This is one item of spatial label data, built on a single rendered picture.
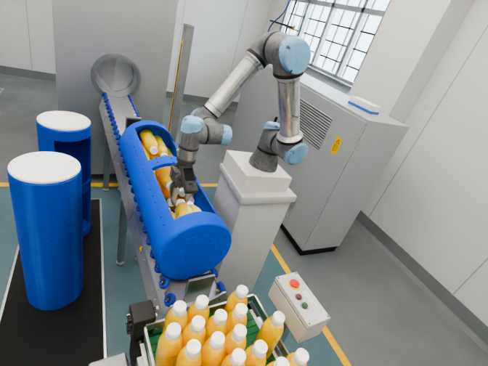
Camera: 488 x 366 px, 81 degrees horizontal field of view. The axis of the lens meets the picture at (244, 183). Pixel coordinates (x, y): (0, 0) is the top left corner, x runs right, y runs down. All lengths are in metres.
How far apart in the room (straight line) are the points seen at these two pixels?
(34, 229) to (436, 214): 3.31
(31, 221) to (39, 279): 0.40
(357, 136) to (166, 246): 1.79
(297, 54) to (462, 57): 2.65
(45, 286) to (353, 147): 2.21
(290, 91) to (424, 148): 2.58
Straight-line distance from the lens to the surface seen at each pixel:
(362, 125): 2.39
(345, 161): 2.47
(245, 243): 1.59
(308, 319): 1.05
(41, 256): 1.78
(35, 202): 1.56
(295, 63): 1.09
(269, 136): 1.37
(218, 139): 1.06
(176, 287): 1.19
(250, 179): 1.34
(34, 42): 6.04
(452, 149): 3.44
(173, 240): 1.00
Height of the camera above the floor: 1.86
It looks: 29 degrees down
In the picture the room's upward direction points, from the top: 18 degrees clockwise
